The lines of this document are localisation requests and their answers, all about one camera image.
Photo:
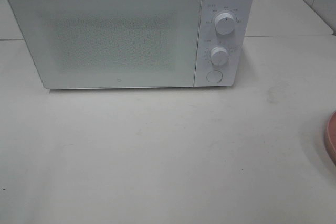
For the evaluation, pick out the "white upper power knob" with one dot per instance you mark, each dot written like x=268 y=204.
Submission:
x=225 y=22

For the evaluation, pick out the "pink round plate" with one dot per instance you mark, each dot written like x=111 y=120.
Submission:
x=329 y=137

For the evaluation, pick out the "white lower timer knob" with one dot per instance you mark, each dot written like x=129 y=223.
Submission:
x=219 y=56

